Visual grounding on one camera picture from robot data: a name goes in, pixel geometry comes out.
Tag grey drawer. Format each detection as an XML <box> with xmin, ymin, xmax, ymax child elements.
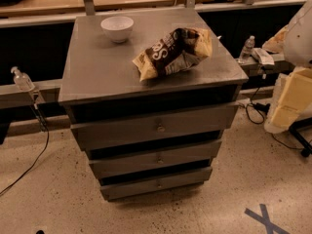
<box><xmin>100</xmin><ymin>167</ymin><xmax>213</xmax><ymax>201</ymax></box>
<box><xmin>89</xmin><ymin>139</ymin><xmax>221</xmax><ymax>179</ymax></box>
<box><xmin>71</xmin><ymin>102</ymin><xmax>238</xmax><ymax>150</ymax></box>

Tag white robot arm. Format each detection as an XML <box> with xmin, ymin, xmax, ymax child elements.
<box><xmin>264</xmin><ymin>0</ymin><xmax>312</xmax><ymax>134</ymax></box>

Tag grey drawer cabinet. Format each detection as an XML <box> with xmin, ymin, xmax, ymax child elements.
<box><xmin>58</xmin><ymin>9</ymin><xmax>248</xmax><ymax>187</ymax></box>

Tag grey top drawer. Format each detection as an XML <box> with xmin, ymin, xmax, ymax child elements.
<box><xmin>71</xmin><ymin>102</ymin><xmax>238</xmax><ymax>150</ymax></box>

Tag grey bottom drawer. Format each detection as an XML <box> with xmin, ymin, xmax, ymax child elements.
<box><xmin>100</xmin><ymin>167</ymin><xmax>213</xmax><ymax>201</ymax></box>

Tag brown yellow chip bag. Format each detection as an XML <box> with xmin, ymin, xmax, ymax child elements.
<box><xmin>133</xmin><ymin>27</ymin><xmax>213</xmax><ymax>81</ymax></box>

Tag white ceramic bowl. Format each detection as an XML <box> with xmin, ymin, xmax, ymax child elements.
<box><xmin>100</xmin><ymin>16</ymin><xmax>134</xmax><ymax>43</ymax></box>

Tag clear plastic water bottle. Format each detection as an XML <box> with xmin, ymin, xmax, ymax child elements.
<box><xmin>238</xmin><ymin>36</ymin><xmax>255</xmax><ymax>64</ymax></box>

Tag crumpled white paper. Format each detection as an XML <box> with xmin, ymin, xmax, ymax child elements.
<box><xmin>252</xmin><ymin>48</ymin><xmax>275</xmax><ymax>65</ymax></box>

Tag clear pump sanitizer bottle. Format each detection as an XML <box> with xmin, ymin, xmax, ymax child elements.
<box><xmin>11</xmin><ymin>66</ymin><xmax>35</xmax><ymax>92</ymax></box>

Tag black stand leg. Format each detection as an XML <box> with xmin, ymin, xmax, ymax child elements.
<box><xmin>289</xmin><ymin>118</ymin><xmax>312</xmax><ymax>158</ymax></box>

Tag blue tape cross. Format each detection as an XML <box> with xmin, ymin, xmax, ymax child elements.
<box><xmin>245</xmin><ymin>204</ymin><xmax>291</xmax><ymax>234</ymax></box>

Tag black floor cable right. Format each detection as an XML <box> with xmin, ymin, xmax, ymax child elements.
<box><xmin>244</xmin><ymin>71</ymin><xmax>303</xmax><ymax>151</ymax></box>

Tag black floor cable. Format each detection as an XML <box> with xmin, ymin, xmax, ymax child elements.
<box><xmin>0</xmin><ymin>91</ymin><xmax>51</xmax><ymax>197</ymax></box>
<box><xmin>244</xmin><ymin>71</ymin><xmax>303</xmax><ymax>151</ymax></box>

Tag black floor cable left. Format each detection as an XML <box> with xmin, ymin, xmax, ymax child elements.
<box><xmin>0</xmin><ymin>91</ymin><xmax>51</xmax><ymax>197</ymax></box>

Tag grey metal rail right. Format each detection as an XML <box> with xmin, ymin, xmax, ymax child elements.
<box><xmin>241</xmin><ymin>54</ymin><xmax>294</xmax><ymax>77</ymax></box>

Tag grey metal rail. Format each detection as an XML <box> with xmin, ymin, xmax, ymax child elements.
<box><xmin>241</xmin><ymin>54</ymin><xmax>294</xmax><ymax>77</ymax></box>
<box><xmin>0</xmin><ymin>79</ymin><xmax>61</xmax><ymax>109</ymax></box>

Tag grey metal rail left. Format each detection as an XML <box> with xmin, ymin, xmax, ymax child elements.
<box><xmin>0</xmin><ymin>79</ymin><xmax>61</xmax><ymax>109</ymax></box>

